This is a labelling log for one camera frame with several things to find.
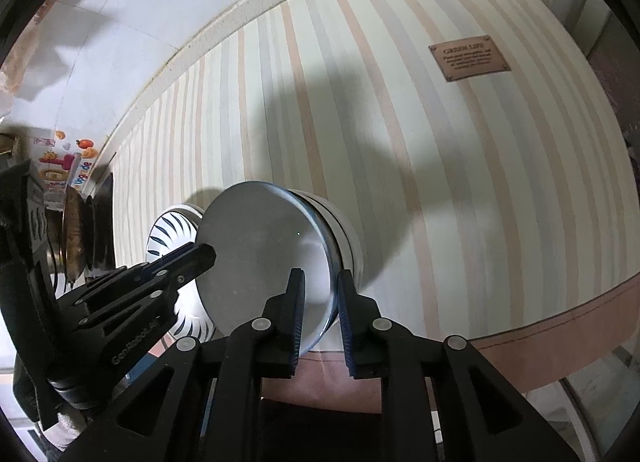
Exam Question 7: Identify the white plate blue stripes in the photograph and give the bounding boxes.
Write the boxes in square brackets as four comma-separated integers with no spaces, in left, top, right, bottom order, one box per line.
[145,202,221,343]

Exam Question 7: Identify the striped cat print tablecloth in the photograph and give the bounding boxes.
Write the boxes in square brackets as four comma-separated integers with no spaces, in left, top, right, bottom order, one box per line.
[107,0,640,415]

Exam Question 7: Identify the black wok with food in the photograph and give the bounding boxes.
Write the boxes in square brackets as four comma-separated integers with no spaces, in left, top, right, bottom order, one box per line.
[42,177,117,283]

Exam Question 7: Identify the white bowl pink flowers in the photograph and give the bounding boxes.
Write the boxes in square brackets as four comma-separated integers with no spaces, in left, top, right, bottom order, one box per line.
[307,194,367,290]

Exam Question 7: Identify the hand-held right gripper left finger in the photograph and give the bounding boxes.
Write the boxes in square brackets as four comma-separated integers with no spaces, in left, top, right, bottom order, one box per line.
[55,268,307,462]

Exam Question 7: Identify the colourful wall stickers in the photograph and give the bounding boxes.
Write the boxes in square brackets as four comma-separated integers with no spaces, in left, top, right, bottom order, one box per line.
[31,129,101,207]

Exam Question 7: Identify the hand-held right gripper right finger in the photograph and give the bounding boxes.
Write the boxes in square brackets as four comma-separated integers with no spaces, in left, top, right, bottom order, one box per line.
[336,268,581,462]

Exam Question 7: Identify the white bowl blue flower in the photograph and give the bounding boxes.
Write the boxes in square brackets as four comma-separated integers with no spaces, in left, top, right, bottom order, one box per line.
[287,188,337,263]

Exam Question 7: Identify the white bowl blue rim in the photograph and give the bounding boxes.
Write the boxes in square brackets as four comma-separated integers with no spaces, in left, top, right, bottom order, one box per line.
[194,181,335,350]

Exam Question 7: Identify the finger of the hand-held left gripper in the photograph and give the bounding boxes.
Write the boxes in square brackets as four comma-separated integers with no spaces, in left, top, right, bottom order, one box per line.
[57,244,217,339]
[140,243,202,277]

